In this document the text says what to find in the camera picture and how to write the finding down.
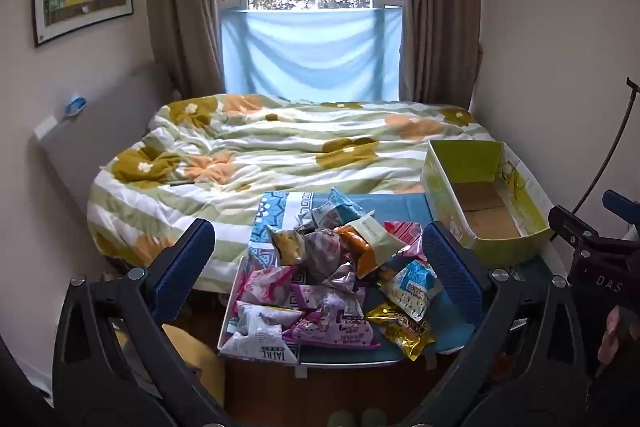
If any light blue cloth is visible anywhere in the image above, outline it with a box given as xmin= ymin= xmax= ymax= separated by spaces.
xmin=220 ymin=6 xmax=403 ymax=104

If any thin curved metal rod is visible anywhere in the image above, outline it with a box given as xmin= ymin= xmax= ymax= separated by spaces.
xmin=570 ymin=77 xmax=640 ymax=218

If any person's right hand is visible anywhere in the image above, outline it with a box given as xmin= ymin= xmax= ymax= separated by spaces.
xmin=596 ymin=306 xmax=632 ymax=364

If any grey bed headboard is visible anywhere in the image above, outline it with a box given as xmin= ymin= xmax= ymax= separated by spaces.
xmin=32 ymin=64 xmax=176 ymax=258

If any pile of snack packets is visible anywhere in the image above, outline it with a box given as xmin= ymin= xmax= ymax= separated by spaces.
xmin=220 ymin=187 xmax=443 ymax=363

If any pale green slipper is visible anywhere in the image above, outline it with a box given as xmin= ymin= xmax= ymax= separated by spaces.
xmin=327 ymin=407 xmax=357 ymax=427
xmin=360 ymin=407 xmax=389 ymax=427

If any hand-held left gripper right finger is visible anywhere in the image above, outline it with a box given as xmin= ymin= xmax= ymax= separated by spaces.
xmin=400 ymin=221 xmax=592 ymax=427

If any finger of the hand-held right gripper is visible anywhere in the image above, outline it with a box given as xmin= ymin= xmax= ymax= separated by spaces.
xmin=547 ymin=205 xmax=603 ymax=254
xmin=602 ymin=189 xmax=640 ymax=225

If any blue white patterned packet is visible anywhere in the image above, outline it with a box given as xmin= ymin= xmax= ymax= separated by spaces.
xmin=217 ymin=191 xmax=313 ymax=365

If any white tag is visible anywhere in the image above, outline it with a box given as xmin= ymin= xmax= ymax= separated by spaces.
xmin=33 ymin=117 xmax=60 ymax=140

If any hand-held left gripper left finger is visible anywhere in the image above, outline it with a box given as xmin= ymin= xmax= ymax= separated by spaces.
xmin=52 ymin=218 xmax=236 ymax=427

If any floral striped duvet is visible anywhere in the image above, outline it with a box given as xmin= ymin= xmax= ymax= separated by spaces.
xmin=87 ymin=93 xmax=501 ymax=293

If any green cardboard box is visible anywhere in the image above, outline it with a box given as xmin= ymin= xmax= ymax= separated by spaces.
xmin=420 ymin=138 xmax=553 ymax=265

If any small blue table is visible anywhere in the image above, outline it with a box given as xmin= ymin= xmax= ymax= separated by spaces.
xmin=295 ymin=192 xmax=553 ymax=370

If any brown curtain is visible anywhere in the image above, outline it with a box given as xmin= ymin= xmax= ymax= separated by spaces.
xmin=397 ymin=0 xmax=483 ymax=118
xmin=142 ymin=0 xmax=226 ymax=100

